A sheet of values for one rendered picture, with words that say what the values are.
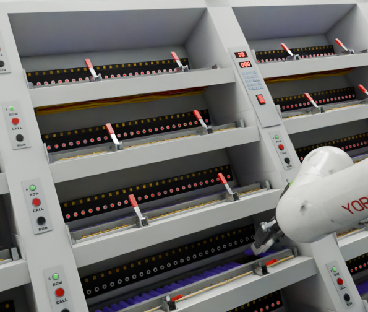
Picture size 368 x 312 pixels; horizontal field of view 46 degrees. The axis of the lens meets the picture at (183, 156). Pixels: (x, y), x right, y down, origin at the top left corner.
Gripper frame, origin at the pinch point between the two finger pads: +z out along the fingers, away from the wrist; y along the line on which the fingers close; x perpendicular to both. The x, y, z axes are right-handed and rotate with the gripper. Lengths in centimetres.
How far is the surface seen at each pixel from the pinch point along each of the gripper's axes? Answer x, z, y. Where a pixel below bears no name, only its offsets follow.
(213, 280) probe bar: 4.3, 1.1, 17.4
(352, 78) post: -54, 3, -80
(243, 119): -35.7, -8.3, -10.5
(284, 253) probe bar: 3.9, 1.7, -5.9
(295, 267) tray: 9.2, -1.7, -4.5
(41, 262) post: -9, -8, 56
